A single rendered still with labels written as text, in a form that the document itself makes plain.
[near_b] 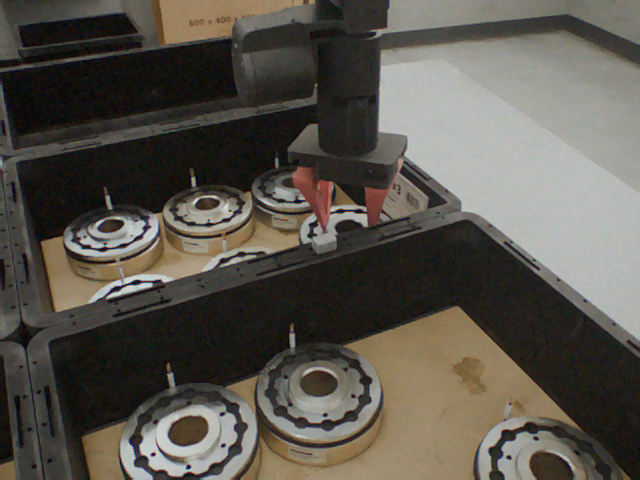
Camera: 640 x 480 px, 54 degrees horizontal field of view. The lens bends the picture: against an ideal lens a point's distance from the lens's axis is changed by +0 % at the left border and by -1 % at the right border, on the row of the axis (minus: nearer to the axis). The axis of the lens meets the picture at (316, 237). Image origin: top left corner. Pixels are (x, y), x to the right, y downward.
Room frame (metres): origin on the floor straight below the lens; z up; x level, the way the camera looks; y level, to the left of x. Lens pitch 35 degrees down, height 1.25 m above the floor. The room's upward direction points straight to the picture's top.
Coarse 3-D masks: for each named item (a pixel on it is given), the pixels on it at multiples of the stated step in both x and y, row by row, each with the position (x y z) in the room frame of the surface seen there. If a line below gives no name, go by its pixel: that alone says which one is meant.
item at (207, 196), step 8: (208, 192) 0.64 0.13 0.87; (192, 200) 0.62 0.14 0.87; (200, 200) 0.63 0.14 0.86; (208, 200) 0.63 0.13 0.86; (216, 200) 0.63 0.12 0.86; (224, 200) 0.62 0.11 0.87; (192, 208) 0.60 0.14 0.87; (216, 208) 0.60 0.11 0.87; (224, 208) 0.60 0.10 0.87; (200, 216) 0.59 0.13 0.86; (208, 216) 0.59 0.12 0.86; (216, 216) 0.59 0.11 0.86
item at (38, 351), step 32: (416, 224) 0.48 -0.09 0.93; (448, 224) 0.48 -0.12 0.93; (480, 224) 0.48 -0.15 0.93; (320, 256) 0.43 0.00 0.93; (352, 256) 0.43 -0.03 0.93; (512, 256) 0.43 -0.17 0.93; (192, 288) 0.39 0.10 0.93; (224, 288) 0.39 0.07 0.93; (96, 320) 0.35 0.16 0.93; (128, 320) 0.35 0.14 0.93; (608, 320) 0.35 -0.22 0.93; (32, 352) 0.31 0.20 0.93; (32, 384) 0.29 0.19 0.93; (64, 448) 0.23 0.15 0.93
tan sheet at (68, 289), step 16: (336, 192) 0.70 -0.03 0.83; (160, 224) 0.63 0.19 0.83; (256, 224) 0.63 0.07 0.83; (48, 240) 0.59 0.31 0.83; (256, 240) 0.59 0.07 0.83; (272, 240) 0.59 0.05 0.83; (288, 240) 0.59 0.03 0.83; (48, 256) 0.56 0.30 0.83; (64, 256) 0.56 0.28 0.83; (176, 256) 0.56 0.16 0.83; (192, 256) 0.56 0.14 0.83; (208, 256) 0.56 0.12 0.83; (48, 272) 0.53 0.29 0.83; (64, 272) 0.53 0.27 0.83; (144, 272) 0.53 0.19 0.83; (160, 272) 0.53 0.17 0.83; (176, 272) 0.53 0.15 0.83; (192, 272) 0.53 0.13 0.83; (64, 288) 0.51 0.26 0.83; (80, 288) 0.51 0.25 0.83; (96, 288) 0.51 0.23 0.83; (64, 304) 0.48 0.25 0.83; (80, 304) 0.48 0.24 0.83
